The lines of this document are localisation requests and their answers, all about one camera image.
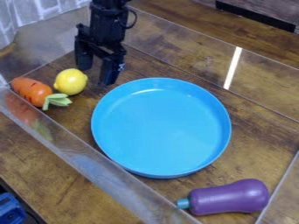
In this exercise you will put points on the orange toy carrot green leaves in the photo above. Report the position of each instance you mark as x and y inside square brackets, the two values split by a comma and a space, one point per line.
[38, 93]

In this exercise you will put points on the purple toy eggplant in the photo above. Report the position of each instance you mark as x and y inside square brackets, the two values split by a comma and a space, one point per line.
[244, 196]

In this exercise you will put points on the dark wooden furniture edge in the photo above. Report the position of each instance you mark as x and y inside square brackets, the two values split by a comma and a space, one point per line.
[255, 16]

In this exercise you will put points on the blue plastic object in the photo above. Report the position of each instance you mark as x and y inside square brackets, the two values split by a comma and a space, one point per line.
[12, 213]

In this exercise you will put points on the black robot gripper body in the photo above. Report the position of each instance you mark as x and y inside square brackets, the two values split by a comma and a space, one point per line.
[107, 28]

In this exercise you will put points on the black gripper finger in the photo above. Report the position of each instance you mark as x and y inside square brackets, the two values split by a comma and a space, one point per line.
[112, 65]
[83, 57]

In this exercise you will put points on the yellow toy lemon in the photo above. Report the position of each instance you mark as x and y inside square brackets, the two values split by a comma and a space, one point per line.
[71, 81]

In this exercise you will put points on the white lattice curtain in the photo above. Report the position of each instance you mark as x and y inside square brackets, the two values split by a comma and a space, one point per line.
[23, 12]

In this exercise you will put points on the blue round plastic tray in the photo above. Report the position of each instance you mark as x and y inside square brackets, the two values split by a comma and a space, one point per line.
[162, 127]

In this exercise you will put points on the clear acrylic barrier wall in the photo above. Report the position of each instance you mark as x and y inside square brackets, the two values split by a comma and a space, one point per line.
[244, 61]

